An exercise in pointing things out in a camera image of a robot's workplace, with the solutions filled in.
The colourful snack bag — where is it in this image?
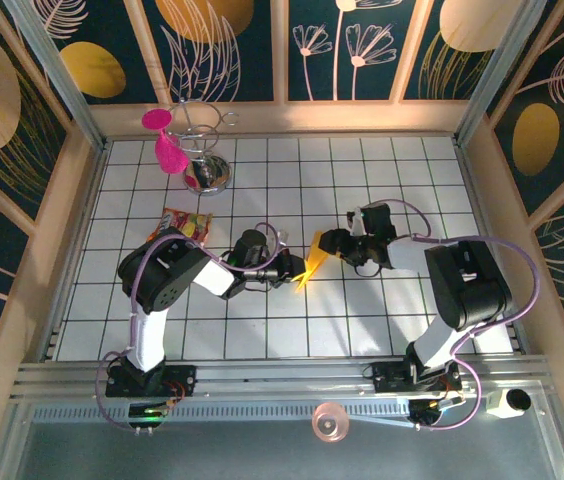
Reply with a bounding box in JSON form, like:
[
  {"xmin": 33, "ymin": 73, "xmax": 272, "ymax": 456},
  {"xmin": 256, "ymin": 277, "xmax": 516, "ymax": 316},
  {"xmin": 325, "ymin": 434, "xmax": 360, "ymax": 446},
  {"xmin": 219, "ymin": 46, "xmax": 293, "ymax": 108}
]
[{"xmin": 146, "ymin": 207, "xmax": 213, "ymax": 249}]

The white box camera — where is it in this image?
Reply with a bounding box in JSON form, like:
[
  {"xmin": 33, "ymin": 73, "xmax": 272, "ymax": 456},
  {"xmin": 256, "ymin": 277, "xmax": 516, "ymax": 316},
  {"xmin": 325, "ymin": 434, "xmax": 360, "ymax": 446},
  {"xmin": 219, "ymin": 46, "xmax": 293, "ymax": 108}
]
[{"xmin": 483, "ymin": 387, "xmax": 533, "ymax": 421}]

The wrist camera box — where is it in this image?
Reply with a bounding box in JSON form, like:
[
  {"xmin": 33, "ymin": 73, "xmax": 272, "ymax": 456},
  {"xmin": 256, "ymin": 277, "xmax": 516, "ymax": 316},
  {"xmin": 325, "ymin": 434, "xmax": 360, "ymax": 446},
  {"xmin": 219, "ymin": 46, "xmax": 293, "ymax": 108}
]
[
  {"xmin": 345, "ymin": 201, "xmax": 397, "ymax": 240},
  {"xmin": 234, "ymin": 228, "xmax": 272, "ymax": 269}
]

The black controller board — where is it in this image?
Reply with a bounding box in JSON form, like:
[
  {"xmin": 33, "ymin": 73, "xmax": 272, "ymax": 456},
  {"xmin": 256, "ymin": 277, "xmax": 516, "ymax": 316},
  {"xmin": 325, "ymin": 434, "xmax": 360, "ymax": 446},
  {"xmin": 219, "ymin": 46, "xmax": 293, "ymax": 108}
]
[
  {"xmin": 407, "ymin": 394, "xmax": 466, "ymax": 430},
  {"xmin": 127, "ymin": 401, "xmax": 169, "ymax": 432}
]

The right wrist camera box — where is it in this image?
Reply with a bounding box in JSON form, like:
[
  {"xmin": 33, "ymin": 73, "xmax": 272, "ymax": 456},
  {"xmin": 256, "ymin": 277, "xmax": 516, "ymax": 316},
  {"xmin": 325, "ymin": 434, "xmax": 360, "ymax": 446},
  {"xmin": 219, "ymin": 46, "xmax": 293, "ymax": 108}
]
[{"xmin": 345, "ymin": 201, "xmax": 397, "ymax": 240}]

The aluminium frame post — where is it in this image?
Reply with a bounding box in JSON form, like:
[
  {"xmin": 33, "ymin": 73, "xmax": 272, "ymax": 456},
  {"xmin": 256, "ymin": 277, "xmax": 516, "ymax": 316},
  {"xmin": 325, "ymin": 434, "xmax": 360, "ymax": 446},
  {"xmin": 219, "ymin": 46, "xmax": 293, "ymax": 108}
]
[
  {"xmin": 453, "ymin": 0, "xmax": 549, "ymax": 147},
  {"xmin": 1, "ymin": 0, "xmax": 109, "ymax": 151}
]

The yellow paper sheet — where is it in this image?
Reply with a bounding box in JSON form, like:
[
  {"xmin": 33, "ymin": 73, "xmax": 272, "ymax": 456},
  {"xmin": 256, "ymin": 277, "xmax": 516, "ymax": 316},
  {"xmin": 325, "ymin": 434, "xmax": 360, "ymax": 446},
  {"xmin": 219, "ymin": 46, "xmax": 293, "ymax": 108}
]
[{"xmin": 291, "ymin": 230, "xmax": 331, "ymax": 291}]

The chrome wire stand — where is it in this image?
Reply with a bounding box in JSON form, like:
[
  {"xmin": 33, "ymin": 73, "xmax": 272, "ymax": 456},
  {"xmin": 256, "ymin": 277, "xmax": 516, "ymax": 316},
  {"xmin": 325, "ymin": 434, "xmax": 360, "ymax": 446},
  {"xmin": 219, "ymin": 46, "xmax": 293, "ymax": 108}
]
[{"xmin": 165, "ymin": 97, "xmax": 241, "ymax": 197}]

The slotted grey cable duct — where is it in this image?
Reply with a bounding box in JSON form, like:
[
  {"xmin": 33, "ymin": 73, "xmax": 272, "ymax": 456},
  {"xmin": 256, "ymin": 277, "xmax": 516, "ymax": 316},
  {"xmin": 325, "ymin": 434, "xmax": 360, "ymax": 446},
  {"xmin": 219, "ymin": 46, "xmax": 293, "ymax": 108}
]
[{"xmin": 29, "ymin": 404, "xmax": 413, "ymax": 425}]

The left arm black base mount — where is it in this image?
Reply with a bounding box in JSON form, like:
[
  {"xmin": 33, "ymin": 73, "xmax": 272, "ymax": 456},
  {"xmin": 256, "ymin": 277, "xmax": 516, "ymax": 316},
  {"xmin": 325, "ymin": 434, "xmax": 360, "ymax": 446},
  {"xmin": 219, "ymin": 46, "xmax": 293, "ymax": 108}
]
[{"xmin": 104, "ymin": 363, "xmax": 198, "ymax": 400}]

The clear pink plastic spool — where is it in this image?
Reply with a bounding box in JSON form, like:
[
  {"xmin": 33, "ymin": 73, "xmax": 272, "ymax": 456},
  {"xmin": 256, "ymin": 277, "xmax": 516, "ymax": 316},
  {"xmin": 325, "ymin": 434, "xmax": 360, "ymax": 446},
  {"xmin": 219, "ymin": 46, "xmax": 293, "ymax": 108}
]
[{"xmin": 311, "ymin": 401, "xmax": 351, "ymax": 444}]

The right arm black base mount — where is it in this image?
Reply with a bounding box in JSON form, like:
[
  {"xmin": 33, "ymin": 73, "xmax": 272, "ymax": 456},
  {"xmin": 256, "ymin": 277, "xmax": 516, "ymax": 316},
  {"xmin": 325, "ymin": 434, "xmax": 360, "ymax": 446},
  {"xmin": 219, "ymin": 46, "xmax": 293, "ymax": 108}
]
[{"xmin": 363, "ymin": 359, "xmax": 463, "ymax": 396}]

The aluminium mounting rail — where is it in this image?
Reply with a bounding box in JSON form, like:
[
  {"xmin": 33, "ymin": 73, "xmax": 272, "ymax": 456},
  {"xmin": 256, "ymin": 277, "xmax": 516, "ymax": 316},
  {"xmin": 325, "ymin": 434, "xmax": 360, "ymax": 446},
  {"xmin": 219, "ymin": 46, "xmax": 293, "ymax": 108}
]
[{"xmin": 9, "ymin": 353, "xmax": 556, "ymax": 401}]

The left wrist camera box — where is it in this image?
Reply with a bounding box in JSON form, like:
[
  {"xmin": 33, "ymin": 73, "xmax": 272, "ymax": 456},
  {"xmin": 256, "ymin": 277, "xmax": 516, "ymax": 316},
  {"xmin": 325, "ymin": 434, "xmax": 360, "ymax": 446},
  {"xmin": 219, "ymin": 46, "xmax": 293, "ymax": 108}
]
[{"xmin": 234, "ymin": 228, "xmax": 272, "ymax": 269}]

